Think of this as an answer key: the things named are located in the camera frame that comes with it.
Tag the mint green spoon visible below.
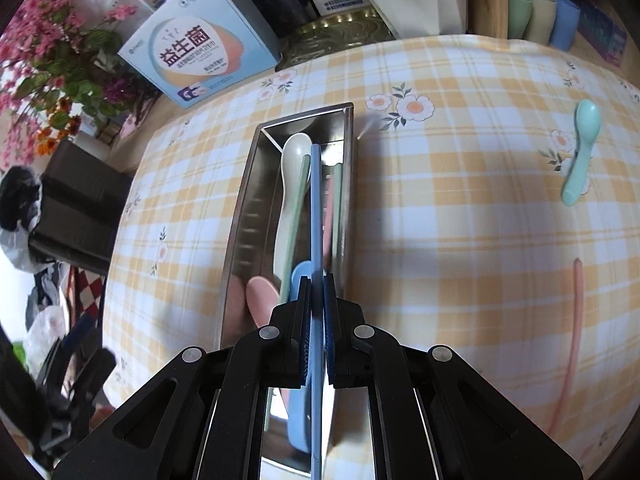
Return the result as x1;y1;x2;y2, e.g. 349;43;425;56
561;100;602;207

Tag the yellow plaid tablecloth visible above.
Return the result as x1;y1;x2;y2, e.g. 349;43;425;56
103;36;639;476

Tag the black bag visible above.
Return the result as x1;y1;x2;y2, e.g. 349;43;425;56
1;166;46;274

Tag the green cup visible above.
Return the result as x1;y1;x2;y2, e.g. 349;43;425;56
508;0;533;39

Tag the blue probiotic box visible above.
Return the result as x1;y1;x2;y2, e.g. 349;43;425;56
118;0;281;108

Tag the blue spoon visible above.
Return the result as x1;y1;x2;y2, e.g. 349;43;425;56
288;260;312;454

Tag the blue chopstick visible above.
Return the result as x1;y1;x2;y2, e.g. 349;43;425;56
309;144;323;480

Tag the purple box on shelf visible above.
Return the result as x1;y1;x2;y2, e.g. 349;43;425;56
578;1;627;67

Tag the left hand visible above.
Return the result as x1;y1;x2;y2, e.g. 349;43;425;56
89;405;115;430

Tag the pink spoon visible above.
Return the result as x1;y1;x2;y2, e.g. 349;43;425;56
245;276;280;328

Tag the white spoon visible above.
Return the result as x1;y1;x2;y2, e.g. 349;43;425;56
273;132;311;283

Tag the blue cup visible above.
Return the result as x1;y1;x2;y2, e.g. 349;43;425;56
549;0;580;52

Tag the beige cup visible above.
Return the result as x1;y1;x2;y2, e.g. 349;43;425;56
523;0;556;46

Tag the stainless steel utensil tray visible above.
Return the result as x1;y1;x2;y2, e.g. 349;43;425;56
220;102;357;479

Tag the gold metal tray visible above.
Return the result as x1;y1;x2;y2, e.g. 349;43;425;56
276;8;394;72

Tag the pink blossom plant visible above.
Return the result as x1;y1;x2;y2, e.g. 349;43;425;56
1;0;158;170

